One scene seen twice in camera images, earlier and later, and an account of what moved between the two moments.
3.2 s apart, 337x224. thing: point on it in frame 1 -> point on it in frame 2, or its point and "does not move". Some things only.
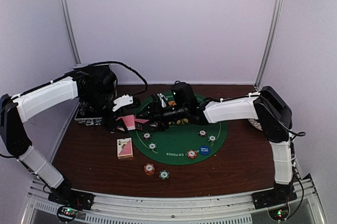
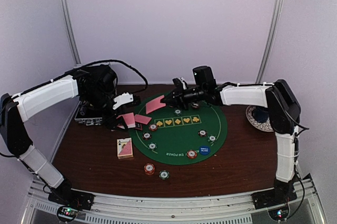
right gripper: [154, 107] -> [178, 96]
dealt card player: [141, 120] does not move
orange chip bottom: [191, 154] does not move
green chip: [211, 138] does not move
